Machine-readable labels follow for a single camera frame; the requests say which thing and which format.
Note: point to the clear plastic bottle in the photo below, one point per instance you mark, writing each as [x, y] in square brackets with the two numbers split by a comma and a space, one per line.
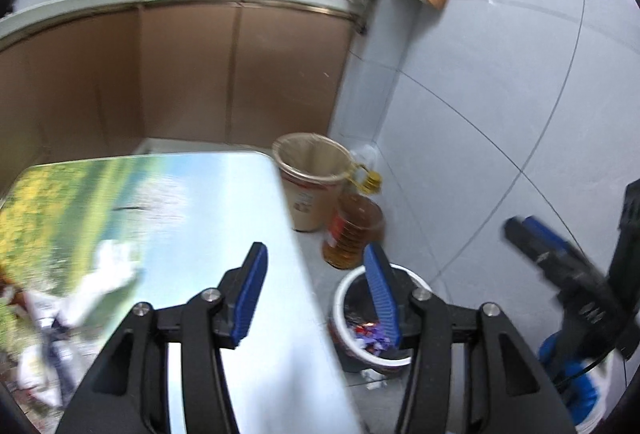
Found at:
[366, 154]

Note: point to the person's right hand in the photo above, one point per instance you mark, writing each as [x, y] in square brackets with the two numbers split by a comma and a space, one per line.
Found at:
[567, 369]

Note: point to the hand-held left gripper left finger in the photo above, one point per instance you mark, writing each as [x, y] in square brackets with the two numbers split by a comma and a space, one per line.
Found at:
[250, 295]

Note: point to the white tissue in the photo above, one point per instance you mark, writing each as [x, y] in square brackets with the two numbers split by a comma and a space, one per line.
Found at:
[107, 271]

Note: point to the cooking oil bottle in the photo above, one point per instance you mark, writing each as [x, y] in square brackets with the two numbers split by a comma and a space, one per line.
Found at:
[352, 224]

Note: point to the white rimmed trash bin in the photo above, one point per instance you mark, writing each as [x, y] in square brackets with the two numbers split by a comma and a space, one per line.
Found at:
[357, 309]

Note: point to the white paper scrap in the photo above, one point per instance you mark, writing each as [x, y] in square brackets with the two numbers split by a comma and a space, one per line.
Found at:
[372, 380]

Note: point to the black wall plug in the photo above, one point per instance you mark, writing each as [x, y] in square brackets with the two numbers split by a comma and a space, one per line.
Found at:
[361, 28]

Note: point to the landscape print table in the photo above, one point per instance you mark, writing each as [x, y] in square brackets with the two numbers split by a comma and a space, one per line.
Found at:
[210, 224]

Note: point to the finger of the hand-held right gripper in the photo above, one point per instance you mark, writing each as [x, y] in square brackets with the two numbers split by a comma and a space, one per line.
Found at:
[547, 234]
[520, 236]

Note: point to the beige bucket with bag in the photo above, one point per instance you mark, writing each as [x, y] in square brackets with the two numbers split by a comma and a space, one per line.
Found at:
[312, 184]

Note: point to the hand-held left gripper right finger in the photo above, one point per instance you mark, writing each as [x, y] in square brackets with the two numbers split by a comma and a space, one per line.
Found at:
[382, 300]

